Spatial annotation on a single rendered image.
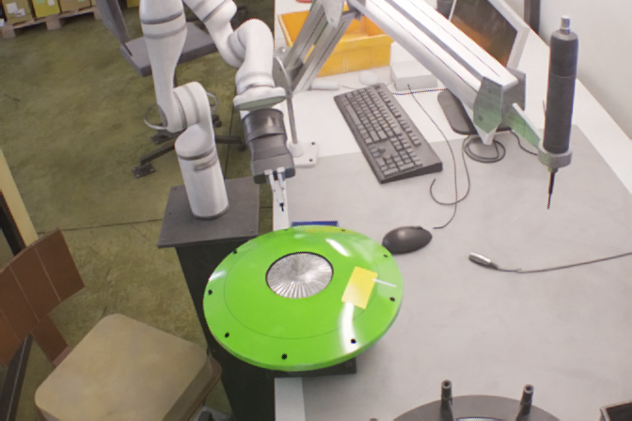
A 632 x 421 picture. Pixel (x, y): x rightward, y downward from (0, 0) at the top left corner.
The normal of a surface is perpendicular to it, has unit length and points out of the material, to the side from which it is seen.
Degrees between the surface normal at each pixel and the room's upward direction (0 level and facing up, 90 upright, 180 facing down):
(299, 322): 14
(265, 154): 32
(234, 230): 0
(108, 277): 0
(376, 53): 94
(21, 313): 90
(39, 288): 90
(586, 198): 0
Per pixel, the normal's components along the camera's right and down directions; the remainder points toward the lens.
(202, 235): -0.11, -0.82
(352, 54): 0.19, 0.60
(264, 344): -0.25, -0.51
